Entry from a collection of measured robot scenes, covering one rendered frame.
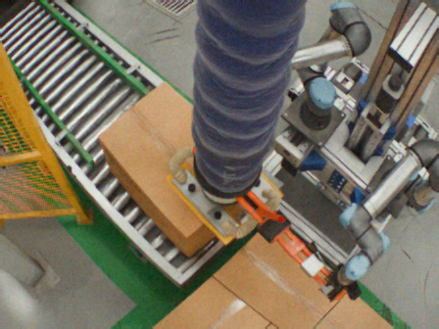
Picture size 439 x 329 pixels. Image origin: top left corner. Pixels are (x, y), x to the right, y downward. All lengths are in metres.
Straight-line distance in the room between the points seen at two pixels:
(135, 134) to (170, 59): 1.39
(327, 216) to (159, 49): 1.62
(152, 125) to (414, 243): 1.96
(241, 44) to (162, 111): 1.38
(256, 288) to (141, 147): 0.85
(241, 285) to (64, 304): 1.22
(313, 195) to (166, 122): 1.07
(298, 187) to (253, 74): 1.99
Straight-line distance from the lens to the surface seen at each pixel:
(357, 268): 1.59
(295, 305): 2.58
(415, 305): 3.41
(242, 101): 1.25
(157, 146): 2.32
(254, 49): 1.05
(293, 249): 1.91
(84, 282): 3.18
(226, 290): 2.55
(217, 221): 2.03
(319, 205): 3.07
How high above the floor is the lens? 3.06
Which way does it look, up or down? 68 degrees down
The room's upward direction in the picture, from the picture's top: 6 degrees clockwise
